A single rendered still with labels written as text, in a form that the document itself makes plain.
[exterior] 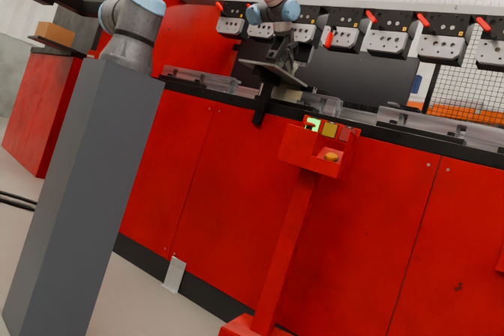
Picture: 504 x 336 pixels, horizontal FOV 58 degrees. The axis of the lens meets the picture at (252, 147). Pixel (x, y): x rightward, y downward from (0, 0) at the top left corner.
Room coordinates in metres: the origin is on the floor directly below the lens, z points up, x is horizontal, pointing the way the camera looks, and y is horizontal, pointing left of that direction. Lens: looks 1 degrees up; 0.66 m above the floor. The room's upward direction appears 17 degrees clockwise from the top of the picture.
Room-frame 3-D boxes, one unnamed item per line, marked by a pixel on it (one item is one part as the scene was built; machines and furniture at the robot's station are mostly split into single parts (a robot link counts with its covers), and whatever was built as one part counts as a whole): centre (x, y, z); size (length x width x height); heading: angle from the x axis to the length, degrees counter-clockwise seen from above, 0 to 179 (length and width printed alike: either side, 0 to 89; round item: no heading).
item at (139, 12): (1.29, 0.42, 0.94); 0.13 x 0.12 x 0.14; 41
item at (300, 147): (1.45, -0.21, 0.75); 0.20 x 0.16 x 0.18; 68
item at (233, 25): (2.21, 0.26, 1.26); 0.15 x 0.09 x 0.17; 54
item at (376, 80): (2.51, -0.20, 1.12); 1.13 x 0.02 x 0.44; 54
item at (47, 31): (3.38, 1.67, 1.05); 0.30 x 0.28 x 0.14; 41
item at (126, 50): (1.29, 0.41, 0.82); 0.15 x 0.15 x 0.10
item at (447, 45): (1.61, -0.55, 1.26); 0.15 x 0.09 x 0.17; 54
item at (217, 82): (2.28, 0.36, 0.92); 0.50 x 0.06 x 0.10; 54
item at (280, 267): (1.45, -0.21, 0.39); 0.06 x 0.06 x 0.54; 68
